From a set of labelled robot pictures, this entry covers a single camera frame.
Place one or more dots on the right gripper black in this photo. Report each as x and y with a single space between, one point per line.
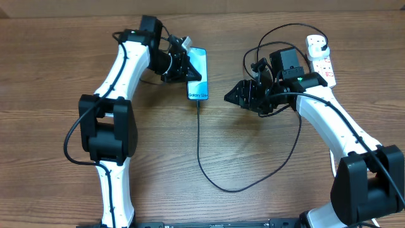
248 97

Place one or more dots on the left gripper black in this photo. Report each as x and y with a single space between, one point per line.
184 66

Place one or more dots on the Samsung Galaxy smartphone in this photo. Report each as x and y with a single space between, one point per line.
197 88

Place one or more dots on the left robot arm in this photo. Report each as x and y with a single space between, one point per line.
106 120

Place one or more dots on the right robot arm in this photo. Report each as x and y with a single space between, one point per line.
369 181

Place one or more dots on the white charger plug adapter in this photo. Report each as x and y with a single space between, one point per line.
315 52

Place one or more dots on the white power strip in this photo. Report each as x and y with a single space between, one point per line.
324 66

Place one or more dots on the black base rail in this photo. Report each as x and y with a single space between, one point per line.
271 223

